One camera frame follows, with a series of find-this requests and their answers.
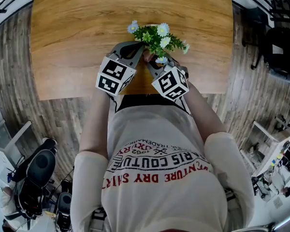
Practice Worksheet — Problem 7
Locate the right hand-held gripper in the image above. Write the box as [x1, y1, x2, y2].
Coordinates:
[145, 56, 190, 102]

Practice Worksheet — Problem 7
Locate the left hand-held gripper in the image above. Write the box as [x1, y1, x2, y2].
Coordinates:
[95, 41, 146, 97]

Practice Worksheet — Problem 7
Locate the flowering plant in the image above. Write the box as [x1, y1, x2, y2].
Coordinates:
[127, 20, 190, 65]

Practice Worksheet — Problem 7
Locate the person's right forearm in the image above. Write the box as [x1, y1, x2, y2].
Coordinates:
[183, 81, 227, 145]

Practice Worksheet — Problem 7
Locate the person's left forearm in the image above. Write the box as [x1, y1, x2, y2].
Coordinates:
[78, 90, 112, 159]

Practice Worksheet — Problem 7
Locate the black floor box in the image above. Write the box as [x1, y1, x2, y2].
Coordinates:
[241, 7, 266, 48]

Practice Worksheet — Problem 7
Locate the black office chair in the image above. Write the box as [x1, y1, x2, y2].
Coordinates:
[250, 27, 290, 81]

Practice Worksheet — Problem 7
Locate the person's white printed shirt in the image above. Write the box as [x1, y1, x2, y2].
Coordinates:
[70, 104, 256, 232]

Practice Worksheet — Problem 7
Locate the white work desk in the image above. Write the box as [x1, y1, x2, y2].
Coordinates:
[239, 121, 290, 178]

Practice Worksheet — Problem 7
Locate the black swivel chair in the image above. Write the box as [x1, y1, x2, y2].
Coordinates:
[26, 150, 57, 186]

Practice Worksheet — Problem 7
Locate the white side desk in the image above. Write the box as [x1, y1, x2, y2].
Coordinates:
[0, 119, 33, 178]

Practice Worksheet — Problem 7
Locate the grey harness strap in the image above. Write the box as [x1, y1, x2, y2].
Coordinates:
[223, 188, 240, 212]
[88, 206, 107, 232]

